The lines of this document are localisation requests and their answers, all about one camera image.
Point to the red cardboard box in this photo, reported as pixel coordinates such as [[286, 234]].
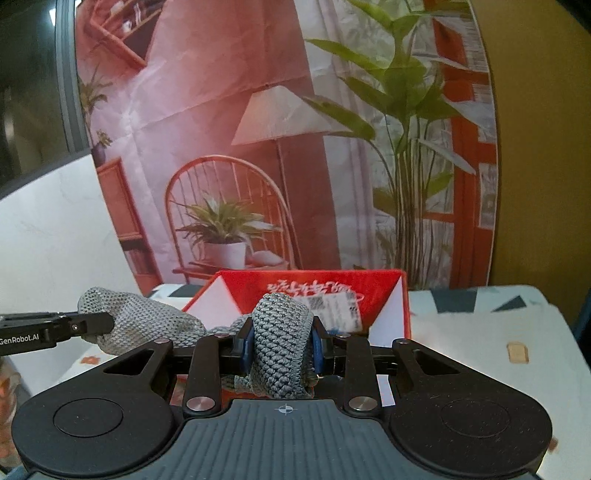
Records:
[[383, 286]]

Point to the grey knitted cloth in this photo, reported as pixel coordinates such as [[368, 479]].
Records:
[[281, 341]]

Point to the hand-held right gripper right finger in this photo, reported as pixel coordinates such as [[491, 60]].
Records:
[[317, 346]]

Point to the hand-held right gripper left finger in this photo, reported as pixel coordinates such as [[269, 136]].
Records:
[[247, 345]]

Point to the white patterned tablecloth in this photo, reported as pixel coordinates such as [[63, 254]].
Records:
[[461, 323]]

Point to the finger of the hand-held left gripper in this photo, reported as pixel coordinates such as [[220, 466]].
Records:
[[92, 324]]

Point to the dark glass window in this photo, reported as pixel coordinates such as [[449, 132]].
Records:
[[27, 92]]

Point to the printed room-scene backdrop cloth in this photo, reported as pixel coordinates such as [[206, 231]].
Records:
[[277, 138]]

